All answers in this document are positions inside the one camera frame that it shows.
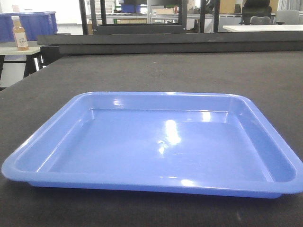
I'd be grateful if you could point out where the blue plastic tray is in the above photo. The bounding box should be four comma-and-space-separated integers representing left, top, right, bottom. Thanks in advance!
1, 92, 303, 198

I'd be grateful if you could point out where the black raised table edge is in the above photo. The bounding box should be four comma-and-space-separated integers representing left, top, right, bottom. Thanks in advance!
37, 31, 303, 55

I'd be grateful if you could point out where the white background desk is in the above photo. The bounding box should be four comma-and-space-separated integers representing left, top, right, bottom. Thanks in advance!
223, 25, 303, 32

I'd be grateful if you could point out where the light side table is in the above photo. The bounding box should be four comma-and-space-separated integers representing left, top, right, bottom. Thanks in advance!
0, 46, 43, 87

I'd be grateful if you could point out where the black office chair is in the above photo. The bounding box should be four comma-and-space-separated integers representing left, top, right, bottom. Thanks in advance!
239, 0, 272, 25

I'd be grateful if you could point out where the blue crate in background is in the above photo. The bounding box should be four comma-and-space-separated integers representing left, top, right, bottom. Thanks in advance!
0, 11, 58, 42

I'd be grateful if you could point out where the orange juice bottle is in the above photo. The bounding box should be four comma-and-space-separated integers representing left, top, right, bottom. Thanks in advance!
11, 16, 29, 51

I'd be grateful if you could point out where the grey office chair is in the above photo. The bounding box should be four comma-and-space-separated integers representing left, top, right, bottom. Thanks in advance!
276, 10, 300, 25

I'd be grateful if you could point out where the black metal frame rack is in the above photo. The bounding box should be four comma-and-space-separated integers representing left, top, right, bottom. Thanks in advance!
79, 0, 220, 35

